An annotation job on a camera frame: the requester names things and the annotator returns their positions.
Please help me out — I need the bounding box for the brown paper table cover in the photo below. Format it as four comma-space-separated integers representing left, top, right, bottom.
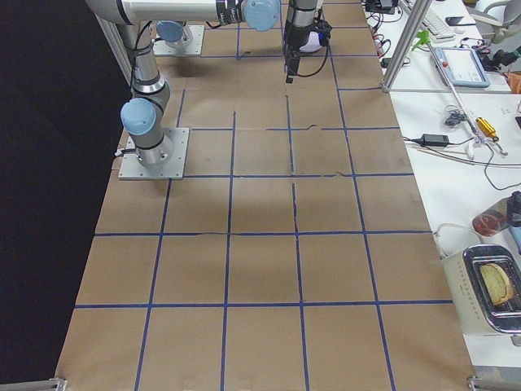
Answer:
56, 1, 472, 390

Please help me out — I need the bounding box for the white keyboard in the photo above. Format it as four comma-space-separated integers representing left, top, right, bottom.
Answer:
422, 10, 456, 43

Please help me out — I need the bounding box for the green-handled reacher grabber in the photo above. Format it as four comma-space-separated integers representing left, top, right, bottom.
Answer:
412, 29, 484, 160

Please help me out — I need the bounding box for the yellow tool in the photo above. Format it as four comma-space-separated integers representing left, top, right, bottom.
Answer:
475, 117, 499, 142

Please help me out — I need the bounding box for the toast slice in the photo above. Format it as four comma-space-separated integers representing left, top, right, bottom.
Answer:
479, 263, 514, 305

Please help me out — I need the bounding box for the cream toaster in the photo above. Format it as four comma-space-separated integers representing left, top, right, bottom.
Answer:
441, 244, 520, 337

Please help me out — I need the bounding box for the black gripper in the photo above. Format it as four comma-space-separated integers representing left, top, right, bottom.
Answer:
282, 34, 304, 84

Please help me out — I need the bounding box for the lavender plate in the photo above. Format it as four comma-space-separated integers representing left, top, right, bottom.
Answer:
300, 32, 322, 54

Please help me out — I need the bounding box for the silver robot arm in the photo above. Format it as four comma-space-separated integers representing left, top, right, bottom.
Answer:
87, 1, 281, 168
156, 1, 331, 54

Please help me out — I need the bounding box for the aluminium frame post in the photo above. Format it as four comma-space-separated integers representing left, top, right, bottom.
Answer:
382, 0, 431, 92

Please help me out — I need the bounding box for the blue teach pendant tablet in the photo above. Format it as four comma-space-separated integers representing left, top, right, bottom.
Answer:
433, 46, 490, 88

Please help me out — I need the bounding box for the black power adapter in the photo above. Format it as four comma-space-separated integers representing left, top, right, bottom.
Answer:
421, 134, 450, 147

